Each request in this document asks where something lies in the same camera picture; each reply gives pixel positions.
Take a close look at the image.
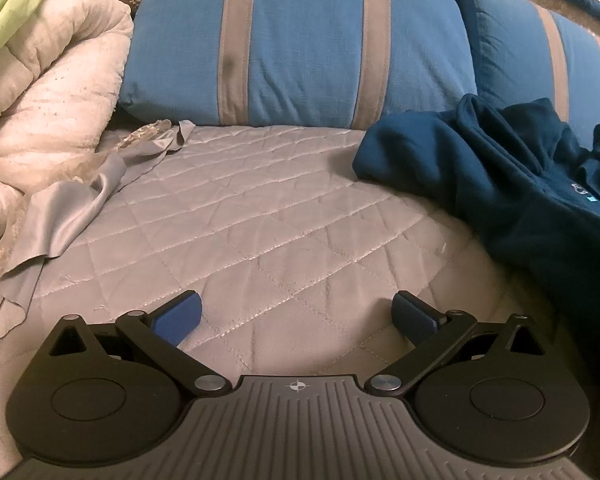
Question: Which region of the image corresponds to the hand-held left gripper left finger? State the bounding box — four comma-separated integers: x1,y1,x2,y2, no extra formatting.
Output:
47,290,231,398

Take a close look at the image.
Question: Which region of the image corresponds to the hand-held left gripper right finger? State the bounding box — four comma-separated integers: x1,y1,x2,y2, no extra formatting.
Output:
365,290,553,398

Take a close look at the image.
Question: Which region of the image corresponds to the blue sweatshirt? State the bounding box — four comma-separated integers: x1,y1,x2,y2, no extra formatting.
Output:
352,94,600,333

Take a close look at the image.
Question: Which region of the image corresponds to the grey quilted bedspread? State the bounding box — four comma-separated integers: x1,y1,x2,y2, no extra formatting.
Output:
0,124,586,411

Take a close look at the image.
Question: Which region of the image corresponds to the grey satin cloth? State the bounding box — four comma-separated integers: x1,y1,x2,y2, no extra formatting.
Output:
0,119,197,358

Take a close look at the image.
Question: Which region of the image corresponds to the white quilted comforter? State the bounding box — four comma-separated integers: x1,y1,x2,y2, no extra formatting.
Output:
0,0,134,252

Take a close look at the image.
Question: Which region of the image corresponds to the blue pillow with grey stripes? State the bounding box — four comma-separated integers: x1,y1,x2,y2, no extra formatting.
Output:
455,0,600,128
117,0,478,129

